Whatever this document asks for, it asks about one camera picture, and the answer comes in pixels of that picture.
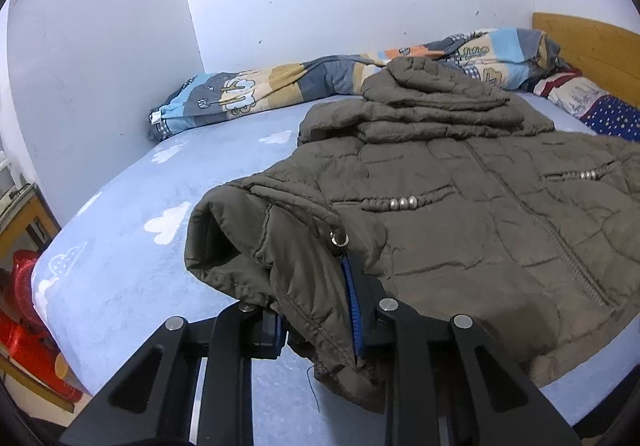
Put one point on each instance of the patterned cartoon quilt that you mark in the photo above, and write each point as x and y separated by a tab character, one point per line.
310	81

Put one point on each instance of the wooden side table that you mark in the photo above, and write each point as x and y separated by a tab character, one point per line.
25	246

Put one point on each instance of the light blue cloud bed sheet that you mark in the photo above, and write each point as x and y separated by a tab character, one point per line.
130	246

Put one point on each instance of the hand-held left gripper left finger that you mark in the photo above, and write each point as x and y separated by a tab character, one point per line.
270	333

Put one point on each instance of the navy star print pillow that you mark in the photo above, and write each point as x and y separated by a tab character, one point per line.
590	103

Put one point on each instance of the red plastic stool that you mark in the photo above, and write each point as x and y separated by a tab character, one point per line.
30	321

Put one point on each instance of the wooden headboard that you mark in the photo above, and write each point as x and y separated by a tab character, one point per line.
590	51

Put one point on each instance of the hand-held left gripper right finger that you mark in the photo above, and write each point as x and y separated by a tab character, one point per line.
353	298

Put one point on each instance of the olive padded jacket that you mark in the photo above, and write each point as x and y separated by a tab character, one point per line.
450	236

